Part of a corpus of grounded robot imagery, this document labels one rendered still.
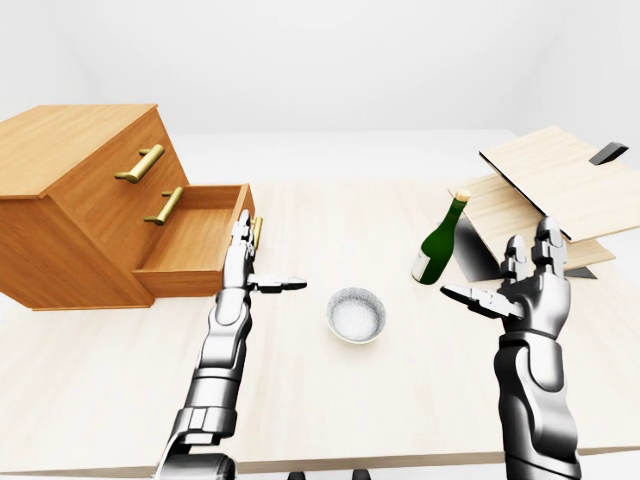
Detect open wooden drawer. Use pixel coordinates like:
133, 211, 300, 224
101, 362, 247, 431
132, 183, 257, 300

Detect small pale wooden board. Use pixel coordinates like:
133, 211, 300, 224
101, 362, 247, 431
447, 172, 617, 274

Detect speckled white bowl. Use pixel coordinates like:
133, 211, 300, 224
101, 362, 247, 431
326, 286, 388, 346

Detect wooden drawer, long handle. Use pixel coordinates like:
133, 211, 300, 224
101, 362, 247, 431
47, 105, 174, 236

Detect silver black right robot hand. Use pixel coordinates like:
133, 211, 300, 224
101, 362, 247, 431
439, 215, 573, 342

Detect short brass drawer handle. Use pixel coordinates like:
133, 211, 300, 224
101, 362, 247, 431
143, 186, 185, 227

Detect black wedge block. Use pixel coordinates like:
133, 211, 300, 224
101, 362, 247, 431
588, 142, 630, 167

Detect wooden drawer, short handle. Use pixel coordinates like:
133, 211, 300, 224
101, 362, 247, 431
90, 145, 187, 274

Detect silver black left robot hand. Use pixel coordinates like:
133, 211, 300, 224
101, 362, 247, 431
221, 208, 308, 294

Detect green glass bottle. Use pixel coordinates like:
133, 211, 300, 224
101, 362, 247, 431
410, 190, 473, 287

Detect wooden cabinet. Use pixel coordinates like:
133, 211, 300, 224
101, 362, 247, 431
0, 103, 257, 312

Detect large pale wooden board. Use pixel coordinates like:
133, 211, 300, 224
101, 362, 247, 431
478, 124, 640, 245

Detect long brass drawer handle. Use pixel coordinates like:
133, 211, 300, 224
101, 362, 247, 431
114, 143, 166, 185

